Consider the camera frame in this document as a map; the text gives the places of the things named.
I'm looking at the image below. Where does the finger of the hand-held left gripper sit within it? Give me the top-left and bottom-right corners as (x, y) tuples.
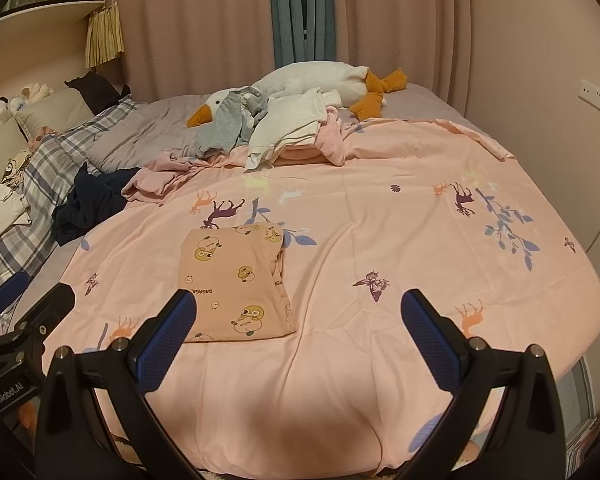
(10, 283), (76, 361)
(0, 271), (31, 326)

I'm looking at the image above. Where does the stack of books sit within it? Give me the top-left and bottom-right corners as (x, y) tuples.
(565, 417), (600, 467)

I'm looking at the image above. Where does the teal curtain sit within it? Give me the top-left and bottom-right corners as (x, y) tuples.
(269, 0), (338, 68)

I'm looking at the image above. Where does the beige plush toy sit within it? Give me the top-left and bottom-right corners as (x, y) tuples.
(21, 82), (55, 102)

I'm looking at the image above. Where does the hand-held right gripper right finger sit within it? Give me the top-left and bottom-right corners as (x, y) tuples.
(401, 289), (567, 480)

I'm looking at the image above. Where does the grey garment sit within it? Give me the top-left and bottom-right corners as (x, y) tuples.
(195, 87), (271, 158)

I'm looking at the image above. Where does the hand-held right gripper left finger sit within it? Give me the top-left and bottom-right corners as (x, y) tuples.
(34, 289), (197, 480)

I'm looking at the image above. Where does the pink animal print blanket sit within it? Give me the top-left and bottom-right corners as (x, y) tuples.
(42, 117), (600, 476)

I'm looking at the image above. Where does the grey plaid blanket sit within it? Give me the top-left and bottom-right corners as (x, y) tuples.
(0, 97), (138, 296)

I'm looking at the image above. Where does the thick pink garment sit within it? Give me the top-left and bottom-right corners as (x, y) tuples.
(275, 107), (366, 166)

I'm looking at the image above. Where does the orange cartoon print shirt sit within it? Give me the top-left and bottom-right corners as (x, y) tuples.
(176, 222), (298, 343)

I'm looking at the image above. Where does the thin pink garment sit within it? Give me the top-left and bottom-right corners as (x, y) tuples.
(121, 155), (246, 206)

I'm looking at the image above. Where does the yellow striped small curtain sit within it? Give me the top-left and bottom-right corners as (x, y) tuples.
(85, 0), (126, 70)

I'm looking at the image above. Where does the cartoon print cloth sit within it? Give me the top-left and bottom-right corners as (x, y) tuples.
(0, 150), (33, 191)

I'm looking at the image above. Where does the cream garment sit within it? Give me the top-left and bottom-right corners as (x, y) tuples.
(244, 87), (341, 171)

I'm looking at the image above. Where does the dark navy garment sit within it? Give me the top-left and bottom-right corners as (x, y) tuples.
(51, 162), (141, 247)

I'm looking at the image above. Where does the white goose plush toy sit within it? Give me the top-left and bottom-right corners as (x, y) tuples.
(187, 61), (409, 128)

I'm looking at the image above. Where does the white folded shirt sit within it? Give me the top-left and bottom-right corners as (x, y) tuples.
(0, 195), (33, 256)

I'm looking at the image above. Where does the pile of unfolded clothes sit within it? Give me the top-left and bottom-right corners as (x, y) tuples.
(87, 82), (456, 173)

